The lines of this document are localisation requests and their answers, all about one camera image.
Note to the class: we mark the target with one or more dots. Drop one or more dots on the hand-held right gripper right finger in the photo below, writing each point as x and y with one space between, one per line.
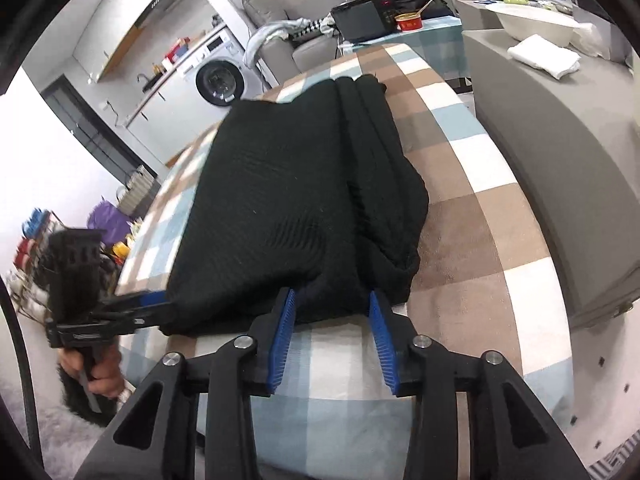
382 345

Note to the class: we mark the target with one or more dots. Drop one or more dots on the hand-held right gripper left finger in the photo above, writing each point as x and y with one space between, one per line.
280 340

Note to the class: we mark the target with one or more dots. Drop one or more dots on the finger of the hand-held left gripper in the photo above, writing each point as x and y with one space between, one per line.
150 316
150 299

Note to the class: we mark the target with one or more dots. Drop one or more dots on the black knit sweater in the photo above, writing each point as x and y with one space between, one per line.
290 185

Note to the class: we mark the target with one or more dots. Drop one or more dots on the person's left hand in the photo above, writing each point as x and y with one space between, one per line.
107 375

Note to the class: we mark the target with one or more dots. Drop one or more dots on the cluttered storage rack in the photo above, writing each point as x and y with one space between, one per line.
30 255

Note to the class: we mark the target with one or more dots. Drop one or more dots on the purple bag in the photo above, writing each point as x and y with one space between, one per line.
102 217

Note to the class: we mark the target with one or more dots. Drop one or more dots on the grey woven basket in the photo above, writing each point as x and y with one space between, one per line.
135 192

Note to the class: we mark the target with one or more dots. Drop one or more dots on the checkered blanket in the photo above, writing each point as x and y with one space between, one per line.
475 240

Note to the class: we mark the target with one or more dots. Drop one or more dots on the dark grey door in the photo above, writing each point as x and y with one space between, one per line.
95 130

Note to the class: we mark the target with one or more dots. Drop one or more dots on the white washing machine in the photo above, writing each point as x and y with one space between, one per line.
220 82

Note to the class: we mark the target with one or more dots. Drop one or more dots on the large grey sofa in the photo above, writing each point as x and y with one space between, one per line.
550 150

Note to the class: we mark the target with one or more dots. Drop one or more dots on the small grey sofa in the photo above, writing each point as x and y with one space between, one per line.
280 60

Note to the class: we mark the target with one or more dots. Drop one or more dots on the silver grey cloth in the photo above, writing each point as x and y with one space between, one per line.
270 32

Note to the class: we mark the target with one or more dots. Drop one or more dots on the teal checkered tablecloth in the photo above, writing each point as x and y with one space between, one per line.
440 45

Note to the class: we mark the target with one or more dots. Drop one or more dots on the red bowl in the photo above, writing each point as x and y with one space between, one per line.
408 24

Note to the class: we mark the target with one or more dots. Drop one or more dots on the black box appliance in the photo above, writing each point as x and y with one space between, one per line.
360 17

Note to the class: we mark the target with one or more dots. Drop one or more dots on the white folded cloth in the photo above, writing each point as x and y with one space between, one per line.
542 55

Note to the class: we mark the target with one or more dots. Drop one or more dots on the white plastic basin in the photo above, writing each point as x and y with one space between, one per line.
535 22

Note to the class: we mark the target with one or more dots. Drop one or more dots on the white wall cabinet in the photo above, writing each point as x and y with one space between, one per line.
120 20

